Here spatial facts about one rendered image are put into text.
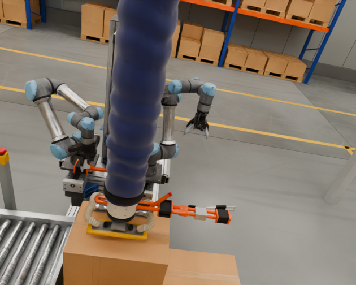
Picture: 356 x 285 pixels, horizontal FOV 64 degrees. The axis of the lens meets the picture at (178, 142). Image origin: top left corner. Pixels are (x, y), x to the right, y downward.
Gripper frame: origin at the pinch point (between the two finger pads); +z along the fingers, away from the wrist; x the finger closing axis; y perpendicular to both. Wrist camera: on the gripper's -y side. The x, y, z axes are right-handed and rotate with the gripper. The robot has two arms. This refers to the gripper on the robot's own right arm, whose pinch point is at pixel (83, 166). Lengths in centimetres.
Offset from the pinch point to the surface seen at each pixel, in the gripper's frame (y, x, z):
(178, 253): 75, -10, 64
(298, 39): 474, 808, 21
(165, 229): 59, -21, 24
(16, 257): -36, -27, 64
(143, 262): 46, -46, 24
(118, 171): 26, -36, -31
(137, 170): 35, -34, -31
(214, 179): 139, 153, 118
